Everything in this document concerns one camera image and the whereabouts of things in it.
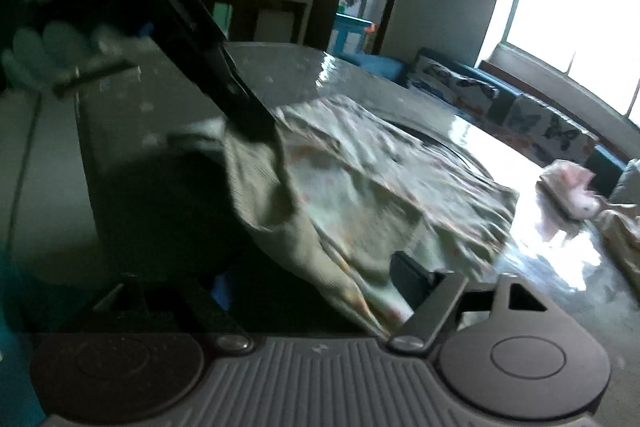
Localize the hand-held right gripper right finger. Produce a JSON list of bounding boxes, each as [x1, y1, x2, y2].
[[387, 253, 573, 353]]

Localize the butterfly print cushion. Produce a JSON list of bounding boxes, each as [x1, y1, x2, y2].
[[502, 94, 601, 168], [407, 57, 501, 112]]

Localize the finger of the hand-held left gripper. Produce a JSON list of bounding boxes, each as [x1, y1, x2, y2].
[[145, 0, 280, 145]]

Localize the glass table turntable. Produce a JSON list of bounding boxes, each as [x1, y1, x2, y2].
[[385, 117, 496, 188]]

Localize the large window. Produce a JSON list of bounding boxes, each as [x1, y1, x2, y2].
[[502, 0, 640, 118]]

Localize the grey pillow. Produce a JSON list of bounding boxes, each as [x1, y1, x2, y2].
[[610, 159, 640, 208]]

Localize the colourful patterned child's shirt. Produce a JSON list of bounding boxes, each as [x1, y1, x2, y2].
[[167, 94, 521, 340]]

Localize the pink folded cloth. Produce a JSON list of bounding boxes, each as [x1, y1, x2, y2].
[[537, 159, 601, 220]]

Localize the person's left hand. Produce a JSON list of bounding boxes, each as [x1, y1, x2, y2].
[[0, 21, 142, 94]]

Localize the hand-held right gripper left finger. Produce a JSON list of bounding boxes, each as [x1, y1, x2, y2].
[[90, 273, 253, 353]]

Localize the blue sofa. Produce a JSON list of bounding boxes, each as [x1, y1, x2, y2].
[[332, 47, 640, 198]]

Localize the turquoise cabinet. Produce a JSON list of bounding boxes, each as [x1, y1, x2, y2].
[[330, 12, 376, 55]]

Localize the cream crumpled cloth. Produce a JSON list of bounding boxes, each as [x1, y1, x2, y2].
[[595, 202, 640, 288]]

